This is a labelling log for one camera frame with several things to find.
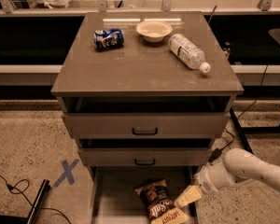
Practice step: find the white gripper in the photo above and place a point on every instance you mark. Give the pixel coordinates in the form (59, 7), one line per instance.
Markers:
(202, 181)

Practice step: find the brown chip bag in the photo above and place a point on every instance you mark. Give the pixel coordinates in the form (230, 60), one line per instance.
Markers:
(160, 208)

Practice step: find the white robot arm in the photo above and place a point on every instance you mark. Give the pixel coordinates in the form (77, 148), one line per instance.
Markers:
(238, 167)

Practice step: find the grey bottom drawer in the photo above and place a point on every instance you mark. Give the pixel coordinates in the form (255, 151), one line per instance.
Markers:
(114, 200)

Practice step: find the grey drawer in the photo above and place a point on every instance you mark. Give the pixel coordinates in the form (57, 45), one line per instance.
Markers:
(114, 200)
(145, 152)
(145, 117)

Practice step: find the grey middle drawer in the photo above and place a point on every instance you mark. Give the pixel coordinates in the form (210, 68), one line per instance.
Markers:
(145, 152)

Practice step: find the grey drawer cabinet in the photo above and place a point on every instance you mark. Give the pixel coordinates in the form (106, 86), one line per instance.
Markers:
(139, 68)

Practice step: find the grey top drawer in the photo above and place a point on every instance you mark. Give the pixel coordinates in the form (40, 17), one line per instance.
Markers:
(145, 117)

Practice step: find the black stand leg right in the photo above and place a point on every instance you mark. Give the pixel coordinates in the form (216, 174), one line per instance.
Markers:
(240, 132)

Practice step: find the blue tape cross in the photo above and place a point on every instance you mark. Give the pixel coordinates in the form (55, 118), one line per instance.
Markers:
(67, 173)

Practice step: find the clear plastic water bottle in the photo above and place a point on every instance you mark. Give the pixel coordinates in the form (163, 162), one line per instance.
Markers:
(188, 53)

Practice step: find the black bar left floor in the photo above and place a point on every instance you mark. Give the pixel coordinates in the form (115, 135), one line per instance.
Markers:
(40, 197)

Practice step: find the white bowl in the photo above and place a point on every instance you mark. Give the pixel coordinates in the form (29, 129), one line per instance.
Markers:
(153, 31)

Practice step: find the blue soda can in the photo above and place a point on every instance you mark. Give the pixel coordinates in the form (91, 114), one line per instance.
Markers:
(108, 39)

